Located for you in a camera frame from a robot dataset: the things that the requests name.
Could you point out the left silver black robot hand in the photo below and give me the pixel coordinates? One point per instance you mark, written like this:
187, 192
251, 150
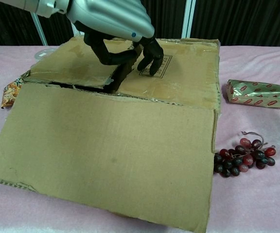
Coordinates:
110, 17

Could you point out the large brown cardboard box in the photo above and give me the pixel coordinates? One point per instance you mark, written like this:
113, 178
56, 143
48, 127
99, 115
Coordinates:
106, 145

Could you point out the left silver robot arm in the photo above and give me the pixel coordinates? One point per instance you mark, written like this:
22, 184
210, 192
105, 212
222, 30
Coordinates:
40, 6

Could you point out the clear plastic jar with lid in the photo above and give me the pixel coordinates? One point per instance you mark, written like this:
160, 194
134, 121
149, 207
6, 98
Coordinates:
42, 53

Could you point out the green snack bag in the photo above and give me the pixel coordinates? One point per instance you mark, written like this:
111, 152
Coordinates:
8, 95

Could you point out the green red foil package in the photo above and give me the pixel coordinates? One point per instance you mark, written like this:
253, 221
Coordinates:
259, 93

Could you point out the dark red grape bunch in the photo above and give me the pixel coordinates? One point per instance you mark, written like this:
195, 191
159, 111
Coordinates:
247, 157

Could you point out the pink tablecloth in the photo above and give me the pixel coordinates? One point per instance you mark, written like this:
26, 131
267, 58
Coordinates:
251, 206

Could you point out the slanted white frame post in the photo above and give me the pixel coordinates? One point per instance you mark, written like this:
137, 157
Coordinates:
41, 31

